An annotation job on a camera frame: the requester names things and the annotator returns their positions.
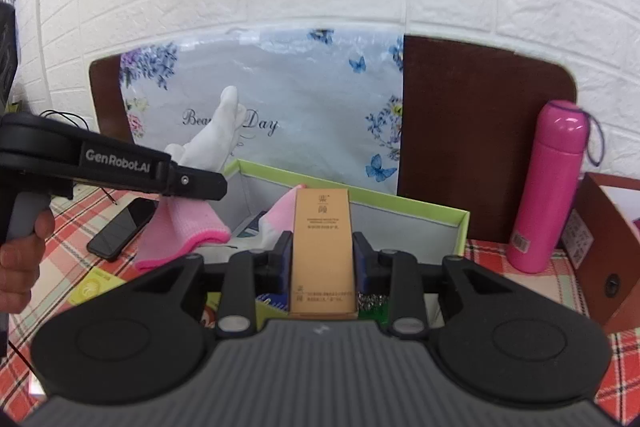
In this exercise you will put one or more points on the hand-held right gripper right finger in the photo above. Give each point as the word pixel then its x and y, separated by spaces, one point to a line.
pixel 359 264

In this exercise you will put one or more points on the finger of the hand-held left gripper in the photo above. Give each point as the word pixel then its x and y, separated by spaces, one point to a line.
pixel 197 184

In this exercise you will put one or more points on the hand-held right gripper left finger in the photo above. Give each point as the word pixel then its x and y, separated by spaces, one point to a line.
pixel 286 264

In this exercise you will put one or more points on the tan cardboard box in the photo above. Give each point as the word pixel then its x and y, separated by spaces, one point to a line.
pixel 323 252

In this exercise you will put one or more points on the white glove with pink cuff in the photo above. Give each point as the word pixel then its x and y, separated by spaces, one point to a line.
pixel 215 142
pixel 282 212

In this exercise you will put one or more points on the light green cardboard box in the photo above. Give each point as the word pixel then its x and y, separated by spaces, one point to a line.
pixel 400 222

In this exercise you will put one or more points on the person's left hand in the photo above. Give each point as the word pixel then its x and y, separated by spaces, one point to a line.
pixel 20 272

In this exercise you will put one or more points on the steel wool scourer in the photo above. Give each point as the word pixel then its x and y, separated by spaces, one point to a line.
pixel 371 302

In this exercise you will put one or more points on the black smartphone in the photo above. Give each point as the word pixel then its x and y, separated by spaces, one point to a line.
pixel 122 229

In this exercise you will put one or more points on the dark hanging object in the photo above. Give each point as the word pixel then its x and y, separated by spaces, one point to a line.
pixel 6 52

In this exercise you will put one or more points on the floral printed plastic bag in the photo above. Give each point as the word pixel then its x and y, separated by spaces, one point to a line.
pixel 310 107

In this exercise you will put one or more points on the yellow green box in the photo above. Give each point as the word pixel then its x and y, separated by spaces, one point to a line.
pixel 95 287

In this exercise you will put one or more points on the plaid bed sheet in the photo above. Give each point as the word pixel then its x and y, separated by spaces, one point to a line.
pixel 500 262

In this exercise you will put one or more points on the pink thermos bottle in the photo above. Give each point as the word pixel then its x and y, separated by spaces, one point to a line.
pixel 545 192

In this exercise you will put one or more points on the brown cardboard box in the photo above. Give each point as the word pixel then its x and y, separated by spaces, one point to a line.
pixel 605 247

